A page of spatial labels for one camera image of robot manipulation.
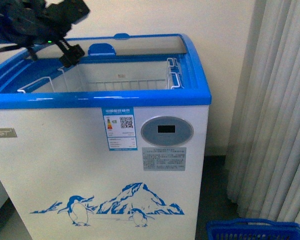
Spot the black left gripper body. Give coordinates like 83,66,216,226
12,0,90,47

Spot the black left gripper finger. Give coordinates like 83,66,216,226
55,40,85,68
27,46,39,61

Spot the blue energy label sticker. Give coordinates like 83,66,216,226
101,107,138,151

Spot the silver brand nameplate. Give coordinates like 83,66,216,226
0,128,18,138

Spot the white chest freezer blue rim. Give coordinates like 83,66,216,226
0,33,212,240

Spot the grey oval control panel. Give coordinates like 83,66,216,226
141,116,194,147

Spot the grey text notice sticker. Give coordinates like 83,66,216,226
142,147,187,172

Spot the white pleated curtain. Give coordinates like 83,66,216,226
226,0,300,224

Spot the blue plastic shopping basket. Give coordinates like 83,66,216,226
206,218,300,240

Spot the blue freezer lid handle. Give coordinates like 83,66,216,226
87,43,116,56

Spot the white wire freezer basket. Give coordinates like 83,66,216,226
17,57,183,94

